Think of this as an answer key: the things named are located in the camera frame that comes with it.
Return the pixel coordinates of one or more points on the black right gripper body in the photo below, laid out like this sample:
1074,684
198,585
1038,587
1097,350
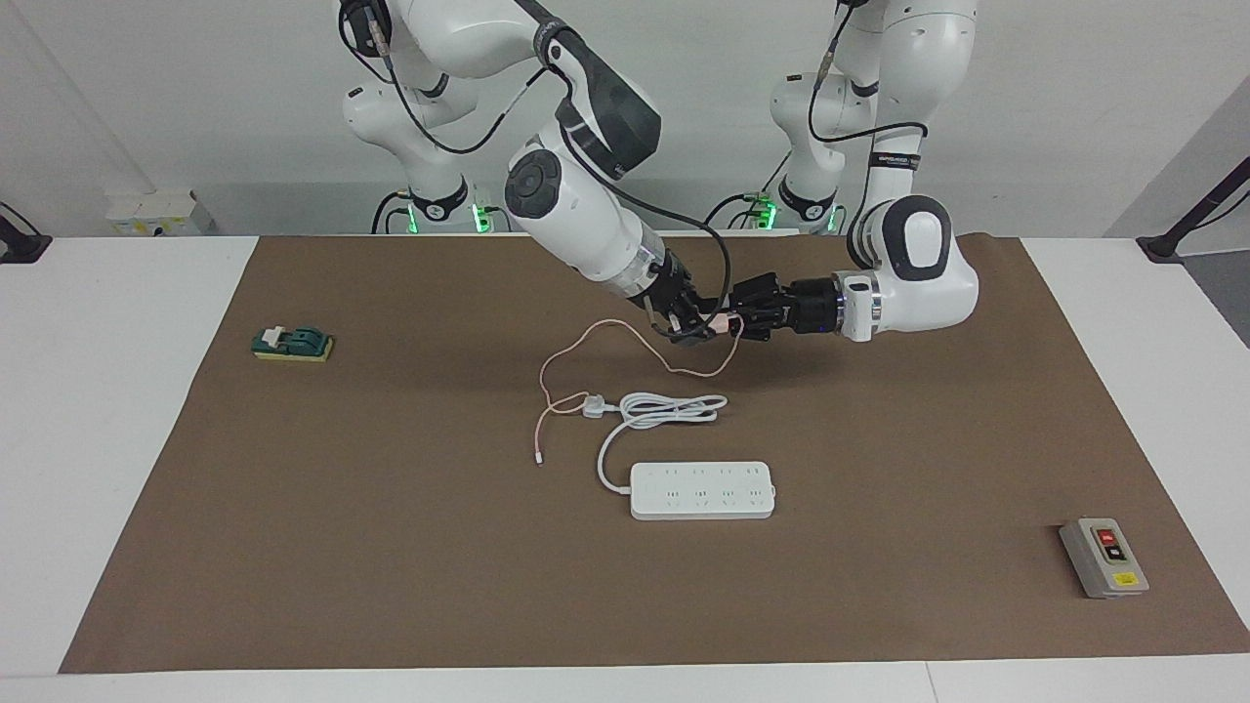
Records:
669,283

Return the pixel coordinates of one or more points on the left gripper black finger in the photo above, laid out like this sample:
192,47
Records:
747,293
752,330

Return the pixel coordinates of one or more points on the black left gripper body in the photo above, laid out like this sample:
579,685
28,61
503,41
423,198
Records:
806,305

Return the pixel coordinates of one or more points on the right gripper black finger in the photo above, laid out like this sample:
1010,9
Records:
701,305
684,335

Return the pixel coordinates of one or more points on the pink charger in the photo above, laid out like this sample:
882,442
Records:
721,324

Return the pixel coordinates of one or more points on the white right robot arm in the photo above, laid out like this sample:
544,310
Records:
576,215

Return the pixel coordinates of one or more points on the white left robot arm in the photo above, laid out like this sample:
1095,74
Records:
918,293

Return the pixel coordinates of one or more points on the white power strip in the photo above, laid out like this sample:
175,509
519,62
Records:
703,493

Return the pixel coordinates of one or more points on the black clamp stand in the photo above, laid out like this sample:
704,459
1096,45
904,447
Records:
1162,249
24,249

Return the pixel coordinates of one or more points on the brown table mat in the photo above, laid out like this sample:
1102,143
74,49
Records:
391,586

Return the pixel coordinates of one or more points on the green knife switch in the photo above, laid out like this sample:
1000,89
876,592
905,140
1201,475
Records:
303,342

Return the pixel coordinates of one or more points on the grey on-off switch box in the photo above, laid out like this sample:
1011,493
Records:
1099,566

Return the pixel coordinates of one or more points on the white wall outlet box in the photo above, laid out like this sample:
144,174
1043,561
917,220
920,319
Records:
156,215

